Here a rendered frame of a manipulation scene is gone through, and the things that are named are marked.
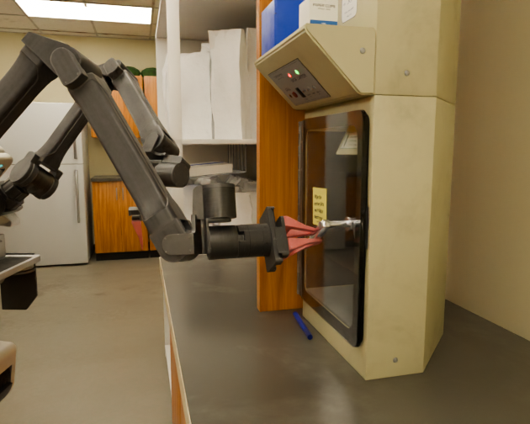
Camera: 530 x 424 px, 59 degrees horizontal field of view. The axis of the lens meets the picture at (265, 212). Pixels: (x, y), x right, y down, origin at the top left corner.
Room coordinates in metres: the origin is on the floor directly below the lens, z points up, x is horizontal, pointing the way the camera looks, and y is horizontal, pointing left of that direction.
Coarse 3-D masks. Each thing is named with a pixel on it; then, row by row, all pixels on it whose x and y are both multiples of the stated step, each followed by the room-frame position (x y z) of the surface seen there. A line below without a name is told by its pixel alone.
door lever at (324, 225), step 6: (324, 222) 0.78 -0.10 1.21; (330, 222) 0.78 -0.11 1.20; (336, 222) 0.78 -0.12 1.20; (342, 222) 0.79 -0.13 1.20; (348, 222) 0.79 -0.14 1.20; (318, 228) 0.79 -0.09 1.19; (324, 228) 0.78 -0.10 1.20; (348, 228) 0.78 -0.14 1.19; (312, 234) 0.82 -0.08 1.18; (318, 234) 0.80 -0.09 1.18; (324, 234) 0.80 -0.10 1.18
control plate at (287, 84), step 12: (276, 72) 0.95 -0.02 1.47; (288, 72) 0.90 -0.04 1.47; (300, 72) 0.85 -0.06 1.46; (276, 84) 1.00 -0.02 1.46; (288, 84) 0.95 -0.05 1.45; (300, 84) 0.90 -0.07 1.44; (312, 84) 0.85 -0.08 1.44; (288, 96) 1.00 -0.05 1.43; (300, 96) 0.95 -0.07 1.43; (312, 96) 0.90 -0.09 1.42; (324, 96) 0.85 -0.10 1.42
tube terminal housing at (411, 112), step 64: (384, 0) 0.75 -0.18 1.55; (448, 0) 0.83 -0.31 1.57; (384, 64) 0.75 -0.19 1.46; (448, 64) 0.86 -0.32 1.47; (384, 128) 0.75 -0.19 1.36; (448, 128) 0.89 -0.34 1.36; (384, 192) 0.75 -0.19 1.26; (448, 192) 0.92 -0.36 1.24; (384, 256) 0.75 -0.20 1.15; (320, 320) 0.95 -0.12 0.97; (384, 320) 0.75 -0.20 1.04
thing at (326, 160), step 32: (320, 128) 0.93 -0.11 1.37; (352, 128) 0.79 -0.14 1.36; (320, 160) 0.93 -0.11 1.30; (352, 160) 0.78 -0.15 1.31; (352, 192) 0.78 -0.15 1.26; (352, 224) 0.78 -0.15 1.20; (320, 256) 0.92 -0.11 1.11; (352, 256) 0.77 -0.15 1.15; (320, 288) 0.92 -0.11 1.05; (352, 288) 0.77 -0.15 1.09; (352, 320) 0.77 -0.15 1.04
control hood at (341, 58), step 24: (312, 24) 0.72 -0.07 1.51; (288, 48) 0.82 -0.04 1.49; (312, 48) 0.74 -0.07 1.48; (336, 48) 0.73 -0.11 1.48; (360, 48) 0.74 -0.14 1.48; (264, 72) 1.01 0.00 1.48; (312, 72) 0.82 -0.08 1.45; (336, 72) 0.75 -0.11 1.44; (360, 72) 0.74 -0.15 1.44; (336, 96) 0.81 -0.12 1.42; (360, 96) 0.77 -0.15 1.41
